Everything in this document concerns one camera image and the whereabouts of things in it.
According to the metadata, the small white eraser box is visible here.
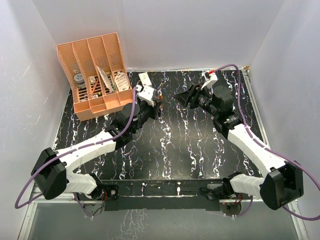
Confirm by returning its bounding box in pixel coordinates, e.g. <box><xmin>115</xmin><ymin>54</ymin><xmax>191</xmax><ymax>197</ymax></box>
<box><xmin>89</xmin><ymin>75</ymin><xmax>96</xmax><ymax>84</ymax></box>

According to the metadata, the orange plastic file organizer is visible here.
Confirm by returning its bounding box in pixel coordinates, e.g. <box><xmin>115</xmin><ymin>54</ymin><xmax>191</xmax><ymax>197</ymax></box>
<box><xmin>56</xmin><ymin>32</ymin><xmax>133</xmax><ymax>121</ymax></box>

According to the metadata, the grey round tin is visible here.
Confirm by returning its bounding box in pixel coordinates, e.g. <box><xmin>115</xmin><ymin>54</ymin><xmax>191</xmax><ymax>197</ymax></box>
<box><xmin>73</xmin><ymin>70</ymin><xmax>86</xmax><ymax>89</ymax></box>

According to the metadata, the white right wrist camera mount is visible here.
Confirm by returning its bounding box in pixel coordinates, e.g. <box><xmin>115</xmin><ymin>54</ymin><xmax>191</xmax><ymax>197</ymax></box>
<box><xmin>201</xmin><ymin>70</ymin><xmax>218</xmax><ymax>90</ymax></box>

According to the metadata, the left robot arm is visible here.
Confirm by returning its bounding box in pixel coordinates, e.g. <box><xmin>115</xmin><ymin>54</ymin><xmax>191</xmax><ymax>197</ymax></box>
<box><xmin>31</xmin><ymin>98</ymin><xmax>162</xmax><ymax>200</ymax></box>

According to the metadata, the white paper card in organizer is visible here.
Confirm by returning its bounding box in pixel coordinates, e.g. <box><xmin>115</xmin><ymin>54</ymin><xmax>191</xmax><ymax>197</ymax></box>
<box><xmin>96</xmin><ymin>66</ymin><xmax>113</xmax><ymax>93</ymax></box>

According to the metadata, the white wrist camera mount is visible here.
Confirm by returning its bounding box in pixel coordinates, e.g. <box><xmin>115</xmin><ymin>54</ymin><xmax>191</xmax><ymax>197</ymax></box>
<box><xmin>201</xmin><ymin>70</ymin><xmax>218</xmax><ymax>90</ymax></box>
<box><xmin>136</xmin><ymin>85</ymin><xmax>156</xmax><ymax>107</ymax></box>

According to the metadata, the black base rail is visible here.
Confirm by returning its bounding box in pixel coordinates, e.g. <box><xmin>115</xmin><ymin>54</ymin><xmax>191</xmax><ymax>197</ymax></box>
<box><xmin>74</xmin><ymin>179</ymin><xmax>251</xmax><ymax>213</ymax></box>

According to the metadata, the small white cardboard box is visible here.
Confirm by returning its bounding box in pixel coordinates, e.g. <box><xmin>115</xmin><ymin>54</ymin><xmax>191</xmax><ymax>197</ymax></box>
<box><xmin>138</xmin><ymin>72</ymin><xmax>152</xmax><ymax>87</ymax></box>

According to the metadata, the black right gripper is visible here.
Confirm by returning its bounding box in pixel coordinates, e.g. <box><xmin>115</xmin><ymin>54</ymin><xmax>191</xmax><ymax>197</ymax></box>
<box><xmin>174</xmin><ymin>83</ymin><xmax>220</xmax><ymax>118</ymax></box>

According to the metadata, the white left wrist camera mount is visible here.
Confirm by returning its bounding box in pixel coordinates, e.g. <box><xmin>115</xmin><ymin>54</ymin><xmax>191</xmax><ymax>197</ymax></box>
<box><xmin>136</xmin><ymin>85</ymin><xmax>156</xmax><ymax>107</ymax></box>

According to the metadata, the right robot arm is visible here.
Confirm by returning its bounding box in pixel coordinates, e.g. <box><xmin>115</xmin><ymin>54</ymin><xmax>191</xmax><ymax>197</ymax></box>
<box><xmin>174</xmin><ymin>85</ymin><xmax>304</xmax><ymax>210</ymax></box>

